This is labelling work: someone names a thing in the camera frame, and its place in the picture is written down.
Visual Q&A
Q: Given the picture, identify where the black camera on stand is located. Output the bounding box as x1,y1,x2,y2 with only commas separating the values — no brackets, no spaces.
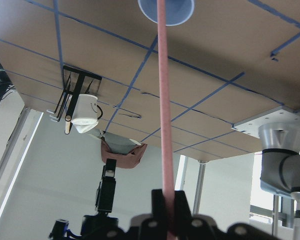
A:
95,158,117,215

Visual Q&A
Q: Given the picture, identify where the black wire mug rack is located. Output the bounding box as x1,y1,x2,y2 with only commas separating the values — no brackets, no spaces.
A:
46,65,103,122

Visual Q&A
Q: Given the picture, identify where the pink chopstick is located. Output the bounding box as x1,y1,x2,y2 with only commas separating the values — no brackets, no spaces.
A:
157,0,176,240

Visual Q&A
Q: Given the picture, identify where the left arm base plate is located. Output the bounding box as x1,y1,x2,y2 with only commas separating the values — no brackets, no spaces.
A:
232,105,300,138

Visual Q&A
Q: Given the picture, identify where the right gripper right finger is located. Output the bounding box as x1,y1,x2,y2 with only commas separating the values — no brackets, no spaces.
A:
174,190,192,225

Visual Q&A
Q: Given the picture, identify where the wooden rack dowel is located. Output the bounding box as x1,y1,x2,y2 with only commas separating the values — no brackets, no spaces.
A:
64,115,72,135

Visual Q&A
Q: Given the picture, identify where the light blue cup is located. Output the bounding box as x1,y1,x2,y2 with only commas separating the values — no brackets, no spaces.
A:
137,0,195,26

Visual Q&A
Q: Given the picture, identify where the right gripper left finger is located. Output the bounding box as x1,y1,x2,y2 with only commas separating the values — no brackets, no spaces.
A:
151,189,168,225

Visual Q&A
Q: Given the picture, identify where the white mug right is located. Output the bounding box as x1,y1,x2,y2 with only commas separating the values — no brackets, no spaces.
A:
70,94,101,134

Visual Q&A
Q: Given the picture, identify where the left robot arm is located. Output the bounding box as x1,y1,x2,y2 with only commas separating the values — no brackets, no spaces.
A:
258,123,300,240

